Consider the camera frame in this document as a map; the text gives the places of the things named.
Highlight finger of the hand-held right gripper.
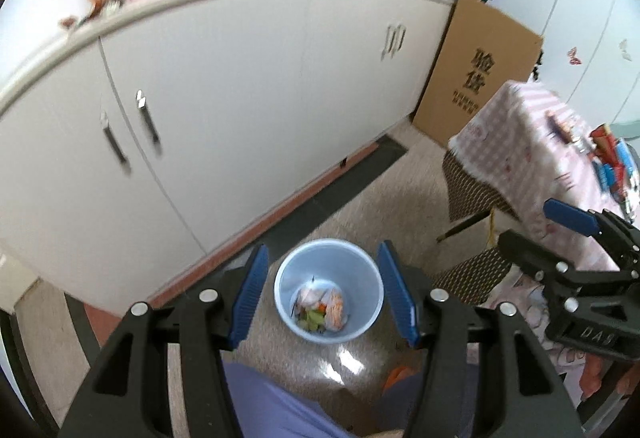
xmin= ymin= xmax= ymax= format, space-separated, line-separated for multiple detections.
xmin=543 ymin=199 xmax=640 ymax=263
xmin=497 ymin=229 xmax=640 ymax=291

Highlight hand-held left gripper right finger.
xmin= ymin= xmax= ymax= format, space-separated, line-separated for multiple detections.
xmin=376 ymin=240 xmax=586 ymax=438

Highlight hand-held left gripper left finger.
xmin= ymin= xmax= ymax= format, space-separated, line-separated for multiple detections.
xmin=60 ymin=243 xmax=271 ymax=438

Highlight light blue plastic bin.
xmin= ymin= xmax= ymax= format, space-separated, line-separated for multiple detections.
xmin=274 ymin=239 xmax=385 ymax=345

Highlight person's right hand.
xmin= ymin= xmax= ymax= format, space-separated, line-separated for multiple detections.
xmin=580 ymin=357 xmax=640 ymax=401

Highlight blue flat packet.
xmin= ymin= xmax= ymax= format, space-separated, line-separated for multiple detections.
xmin=595 ymin=158 xmax=621 ymax=191

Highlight white orange crumpled wrapper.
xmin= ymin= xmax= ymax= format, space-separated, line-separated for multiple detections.
xmin=320 ymin=290 xmax=348 ymax=331

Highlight brown patterned chair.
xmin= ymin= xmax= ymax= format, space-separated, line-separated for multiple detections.
xmin=435 ymin=150 xmax=523 ymax=306

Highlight pink checked tablecloth table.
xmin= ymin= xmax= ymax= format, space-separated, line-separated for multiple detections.
xmin=447 ymin=80 xmax=640 ymax=369

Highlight white low cabinet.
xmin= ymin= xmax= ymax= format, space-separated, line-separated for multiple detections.
xmin=0 ymin=0 xmax=456 ymax=319

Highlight brown cardboard box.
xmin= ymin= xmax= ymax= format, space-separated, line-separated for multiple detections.
xmin=411 ymin=0 xmax=544 ymax=149

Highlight brown paper scraps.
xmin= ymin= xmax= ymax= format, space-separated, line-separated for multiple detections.
xmin=59 ymin=0 xmax=123 ymax=29

